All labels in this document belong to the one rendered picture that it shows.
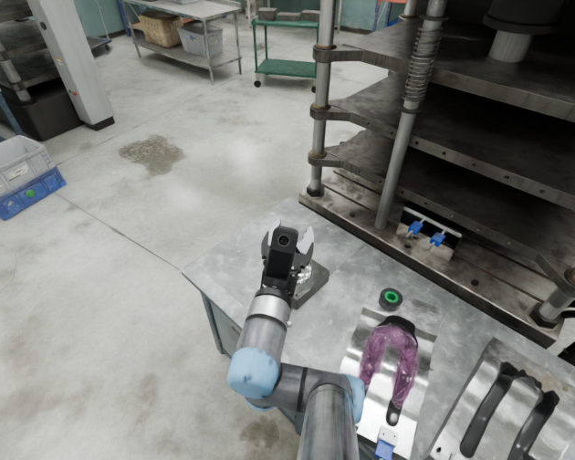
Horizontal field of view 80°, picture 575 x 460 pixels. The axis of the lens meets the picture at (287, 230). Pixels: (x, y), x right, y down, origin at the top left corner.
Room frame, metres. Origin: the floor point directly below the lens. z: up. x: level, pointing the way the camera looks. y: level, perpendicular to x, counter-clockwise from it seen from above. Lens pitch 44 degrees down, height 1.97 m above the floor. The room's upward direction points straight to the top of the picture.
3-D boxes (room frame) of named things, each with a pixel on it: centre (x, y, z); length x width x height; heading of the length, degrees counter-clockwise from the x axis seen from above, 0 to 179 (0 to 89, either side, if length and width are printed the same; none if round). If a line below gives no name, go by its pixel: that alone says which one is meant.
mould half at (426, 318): (0.52, -0.33, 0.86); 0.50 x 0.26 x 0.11; 154
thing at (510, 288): (1.38, -0.82, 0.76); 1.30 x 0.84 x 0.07; 47
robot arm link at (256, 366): (0.26, 0.05, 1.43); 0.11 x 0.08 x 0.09; 168
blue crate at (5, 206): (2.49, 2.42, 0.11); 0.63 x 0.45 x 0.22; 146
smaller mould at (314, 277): (0.87, -0.05, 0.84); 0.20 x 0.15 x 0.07; 137
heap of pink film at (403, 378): (0.51, -0.34, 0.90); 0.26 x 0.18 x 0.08; 154
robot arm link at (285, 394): (0.26, 0.03, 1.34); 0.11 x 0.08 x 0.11; 78
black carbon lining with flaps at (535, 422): (0.33, -0.63, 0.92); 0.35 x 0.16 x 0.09; 137
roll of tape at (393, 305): (0.71, -0.37, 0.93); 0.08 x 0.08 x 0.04
